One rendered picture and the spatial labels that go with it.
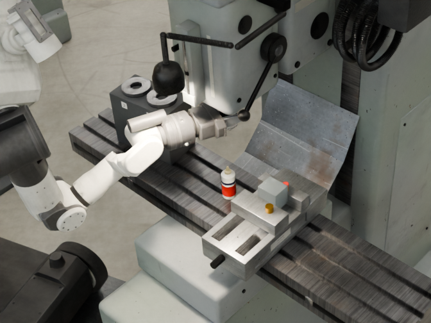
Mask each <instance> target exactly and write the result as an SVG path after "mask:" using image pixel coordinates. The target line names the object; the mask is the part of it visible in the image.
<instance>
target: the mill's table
mask: <svg viewBox="0 0 431 323"><path fill-rule="evenodd" d="M69 137H70V141H71V145H72V150H73V151H74V152H76V153H78V154H79V155H80V156H82V157H83V158H84V159H86V160H88V161H89V162H90V163H92V164H94V165H97V164H98V163H99V162H100V161H101V160H103V159H104V158H105V157H106V156H107V155H109V154H110V153H111V152H112V151H113V152H114V153H116V154H122V153H126V152H127V151H128V150H130V149H131V147H130V146H128V145H126V144H124V143H122V142H120V141H118V139H117V133H116V128H115V122H114V116H113V111H112V109H111V108H107V109H105V110H103V111H102V112H100V113H98V118H96V117H92V118H90V119H89V120H86V121H85V122H83V127H81V126H76V127H75V128H74V129H72V130H70V131H69ZM227 166H229V169H231V170H233V171H234V172H235V182H236V196H237V195H238V194H240V193H241V192H242V191H243V190H244V189H246V190H248V191H249V192H251V193H254V192H255V191H257V190H258V178H257V177H256V176H254V175H252V174H250V173H249V172H247V171H245V170H244V169H242V168H240V167H238V166H236V165H235V164H233V163H232V162H230V161H228V160H226V159H224V158H223V157H221V156H219V155H218V154H216V153H214V152H213V151H211V150H209V149H207V148H206V147H204V146H202V145H201V144H199V143H197V142H195V145H194V146H193V147H192V148H190V149H189V150H188V151H187V152H186V153H185V154H184V155H183V156H182V157H180V158H179V159H178V160H177V161H176V162H174V163H173V164H172V165H169V164H167V163H165V162H163V161H161V160H158V159H157V160H156V161H155V162H154V163H152V164H151V165H150V166H149V167H148V168H147V169H146V170H144V171H143V172H141V173H140V174H139V175H138V176H137V177H132V176H130V177H124V176H123V177H122V178H121V179H120V180H119V182H120V183H122V184H123V185H124V186H126V187H128V188H129V189H130V190H132V191H134V192H135V193H136V194H138V195H140V196H141V197H143V198H144V199H145V200H147V201H148V202H150V203H151V204H153V205H154V206H156V207H157V208H159V209H160V210H162V211H163V212H165V213H166V214H168V215H169V216H170V217H172V218H173V219H175V220H177V221H178V222H179V223H181V224H183V225H184V226H185V227H187V228H189V229H190V230H191V231H193V232H194V233H195V234H197V235H199V236H200V237H202V236H203V235H204V234H205V233H207V232H208V231H209V230H211V229H212V228H213V227H214V226H215V225H216V224H217V223H219V222H220V221H221V220H222V219H224V218H225V217H226V216H227V215H228V214H229V213H230V212H232V211H231V200H232V199H225V198H224V197H223V194H222V185H221V173H222V171H223V170H225V169H226V167H227ZM255 274H256V275H258V276H260V277H261V278H262V279H264V280H265V281H267V282H268V283H270V284H271V285H273V286H274V287H276V288H277V289H279V290H280V291H282V292H283V293H284V294H286V295H288V296H289V297H290V298H292V299H294V300H295V301H296V302H298V303H300V304H301V305H302V306H304V307H306V309H308V310H310V311H311V312H312V313H314V314H316V315H317V316H318V317H320V318H322V319H323V320H325V321H326V322H328V323H430V322H431V278H429V277H428V276H426V275H424V274H422V273H421V272H419V271H418V270H416V269H414V268H412V267H411V266H409V265H407V264H406V263H404V262H402V261H400V260H399V259H397V258H395V257H394V256H391V255H390V254H388V253H386V252H385V251H383V250H381V249H379V248H378V247H376V246H374V245H373V244H371V243H369V242H367V241H366V240H364V239H363V238H361V237H359V236H357V235H355V234H354V233H352V232H351V231H348V230H347V229H345V228H343V227H342V226H340V225H338V224H336V223H335V222H333V221H331V220H330V219H328V218H326V217H324V216H323V215H321V214H318V215H317V216H316V217H315V218H314V219H313V220H311V221H310V222H309V223H308V224H307V225H306V226H305V227H304V228H303V229H302V230H301V231H300V232H299V233H298V234H297V235H296V236H295V237H294V238H292V239H291V240H290V241H289V242H288V243H287V244H286V245H285V246H284V247H283V248H281V249H280V250H279V251H278V252H277V253H276V254H275V255H274V256H273V257H272V258H271V259H270V260H269V261H268V262H267V263H266V264H265V265H264V266H263V267H261V268H260V269H259V270H258V271H257V272H256V273H255Z"/></svg>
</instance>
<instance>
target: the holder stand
mask: <svg viewBox="0 0 431 323"><path fill-rule="evenodd" d="M109 94H110V101H111V105H112V111H113V116H114V122H115V128H116V133H117V139H118V141H120V142H122V143H124V144H126V145H128V146H130V147H133V146H132V145H131V144H130V142H129V141H128V139H127V138H126V136H125V134H124V130H125V127H126V125H127V122H126V121H127V120H128V119H132V118H135V117H138V116H141V115H145V114H147V113H151V112H155V111H158V110H161V109H164V111H165V113H166V115H170V114H173V113H176V112H180V111H183V110H185V111H186V112H187V113H188V110H189V109H191V108H192V107H191V105H190V104H188V103H186V102H184V101H183V93H181V92H179V93H177V94H174V95H160V94H158V93H156V92H155V91H154V90H153V82H152V81H151V80H149V79H146V78H143V77H142V76H139V75H136V74H134V75H133V76H132V77H130V78H129V79H127V80H126V81H125V82H124V83H122V84H121V85H119V86H118V87H117V88H115V89H114V90H113V91H111V92H110V93H109ZM194 145H195V143H194V144H191V145H188V146H184V147H181V148H178V149H174V150H172V151H169V150H167V149H166V148H164V151H163V153H162V155H161V156H160V157H159V159H158V160H161V161H163V162H165V163H167V164H169V165H172V164H173V163H174V162H176V161H177V160H178V159H179V158H180V157H182V156H183V155H184V154H185V153H186V152H187V151H188V150H189V149H190V148H192V147H193V146H194Z"/></svg>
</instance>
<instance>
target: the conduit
mask: <svg viewBox="0 0 431 323"><path fill-rule="evenodd" d="M378 5H379V0H365V1H364V2H363V3H362V4H361V6H360V8H359V10H358V12H357V14H356V16H355V20H354V23H353V27H352V32H351V38H350V39H349V40H347V41H346V42H345V31H346V27H347V23H348V19H349V18H350V16H351V14H352V12H353V11H354V9H355V8H356V6H357V4H355V3H354V2H353V1H351V0H340V2H339V5H338V7H337V10H336V13H335V16H334V21H333V26H332V27H333V28H332V42H333V45H334V47H335V48H336V50H338V51H339V54H340V55H341V57H342V58H343V59H344V60H346V61H347V62H351V63H355V62H357V63H358V65H359V67H360V68H361V69H362V70H364V71H366V72H372V71H374V70H377V69H379V68H380V67H382V66H383V65H385V63H387V62H388V60H389V59H390V58H391V57H392V55H393V54H394V53H395V51H396V50H397V48H398V46H399V44H400V42H401V39H402V35H403V33H402V32H400V31H397V30H396V31H395V34H394V36H393V39H392V41H391V44H390V45H389V47H388V49H387V50H386V51H385V53H384V54H383V55H382V56H381V57H379V59H377V60H375V61H374V62H371V63H368V61H369V60H370V59H372V58H373V57H374V56H375V55H376V53H377V52H378V50H379V49H380V48H381V46H382V45H383V43H384V42H385V41H384V40H385V39H386V37H387V35H388V34H389V31H390V28H389V27H387V26H384V25H383V26H382V29H381V32H380V33H379V36H378V37H377V39H376V36H377V35H378V30H379V28H380V24H379V23H378V21H377V19H378ZM375 39H376V40H375ZM349 49H351V50H352V53H353V54H351V53H350V52H349V51H348V50H349Z"/></svg>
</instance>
